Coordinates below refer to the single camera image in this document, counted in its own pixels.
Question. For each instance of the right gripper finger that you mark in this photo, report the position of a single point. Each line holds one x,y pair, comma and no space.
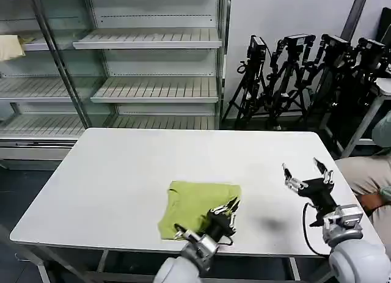
291,182
327,174

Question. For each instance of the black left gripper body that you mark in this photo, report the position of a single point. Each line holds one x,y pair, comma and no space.
220,225

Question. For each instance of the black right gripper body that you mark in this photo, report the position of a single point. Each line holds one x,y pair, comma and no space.
319,192

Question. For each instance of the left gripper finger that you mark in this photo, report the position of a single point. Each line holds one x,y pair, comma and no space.
224,208
233,222

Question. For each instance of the green shirt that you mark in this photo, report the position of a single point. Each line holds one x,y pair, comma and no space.
189,203

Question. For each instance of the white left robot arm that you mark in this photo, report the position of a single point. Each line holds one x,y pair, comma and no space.
189,258

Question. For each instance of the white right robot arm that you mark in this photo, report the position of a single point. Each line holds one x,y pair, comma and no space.
351,243

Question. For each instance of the person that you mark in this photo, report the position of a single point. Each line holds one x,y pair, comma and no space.
363,176

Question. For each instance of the grey small side table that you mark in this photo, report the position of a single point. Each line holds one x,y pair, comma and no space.
371,112

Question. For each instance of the grey open shelving unit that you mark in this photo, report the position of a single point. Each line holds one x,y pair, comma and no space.
159,90

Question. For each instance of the dark monitor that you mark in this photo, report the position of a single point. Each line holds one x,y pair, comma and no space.
385,26

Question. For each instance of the grey slanted metal beam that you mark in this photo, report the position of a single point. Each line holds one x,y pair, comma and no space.
354,12

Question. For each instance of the glass-fronted shelf cabinet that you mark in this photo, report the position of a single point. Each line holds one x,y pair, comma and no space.
36,90

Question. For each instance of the beige folded cloth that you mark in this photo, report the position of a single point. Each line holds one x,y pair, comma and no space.
10,47

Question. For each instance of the black tripod with wide camera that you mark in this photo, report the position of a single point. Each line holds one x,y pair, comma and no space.
368,69
333,66
288,78

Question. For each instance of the black tripod with box camera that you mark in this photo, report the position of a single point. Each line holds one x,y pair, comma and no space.
255,72

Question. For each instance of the grey metal table frame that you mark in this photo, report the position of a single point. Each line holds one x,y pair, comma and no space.
61,260

